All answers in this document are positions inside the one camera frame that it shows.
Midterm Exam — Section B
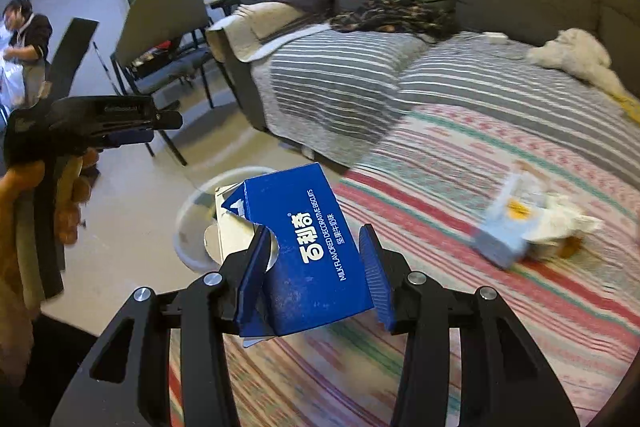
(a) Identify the yellow book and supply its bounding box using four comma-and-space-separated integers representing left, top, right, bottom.
607, 87, 640, 122

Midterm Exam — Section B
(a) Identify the grey striped blanket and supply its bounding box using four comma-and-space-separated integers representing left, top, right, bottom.
250, 29, 640, 192

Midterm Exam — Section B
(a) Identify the dark plaid cloth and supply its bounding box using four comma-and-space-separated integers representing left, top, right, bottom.
329, 0, 453, 42

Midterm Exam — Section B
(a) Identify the white plush toy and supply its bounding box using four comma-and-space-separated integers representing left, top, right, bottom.
527, 28, 631, 95

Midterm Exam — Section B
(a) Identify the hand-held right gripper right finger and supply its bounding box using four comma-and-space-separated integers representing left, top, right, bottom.
357, 223, 581, 427

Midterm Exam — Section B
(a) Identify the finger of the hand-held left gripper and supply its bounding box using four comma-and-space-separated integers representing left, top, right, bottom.
92, 128, 157, 148
92, 95, 184, 131

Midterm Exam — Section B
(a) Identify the beige pillow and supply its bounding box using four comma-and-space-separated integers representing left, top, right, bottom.
206, 2, 331, 62

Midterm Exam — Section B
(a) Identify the grey padded chair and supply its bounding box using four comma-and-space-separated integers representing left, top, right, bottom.
109, 0, 241, 166

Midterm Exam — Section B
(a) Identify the person's left hand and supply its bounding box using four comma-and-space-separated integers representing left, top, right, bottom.
0, 149, 98, 313

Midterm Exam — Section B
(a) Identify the light blue carton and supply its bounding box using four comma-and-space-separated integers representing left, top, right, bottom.
471, 159, 551, 270

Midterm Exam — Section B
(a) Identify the white plastic bag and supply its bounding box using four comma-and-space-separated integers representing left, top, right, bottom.
0, 57, 26, 108

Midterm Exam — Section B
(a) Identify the patterned tablecloth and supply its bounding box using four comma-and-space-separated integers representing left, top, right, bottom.
167, 102, 640, 427

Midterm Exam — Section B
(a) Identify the black board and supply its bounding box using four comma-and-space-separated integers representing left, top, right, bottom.
47, 18, 100, 100

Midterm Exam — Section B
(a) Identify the white trash bin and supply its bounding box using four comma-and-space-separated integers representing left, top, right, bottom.
172, 164, 281, 275

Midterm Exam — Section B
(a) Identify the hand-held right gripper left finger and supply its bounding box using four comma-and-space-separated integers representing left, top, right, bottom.
50, 227, 281, 427

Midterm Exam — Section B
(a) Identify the blue biscuit box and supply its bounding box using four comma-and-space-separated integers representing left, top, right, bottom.
215, 162, 376, 348

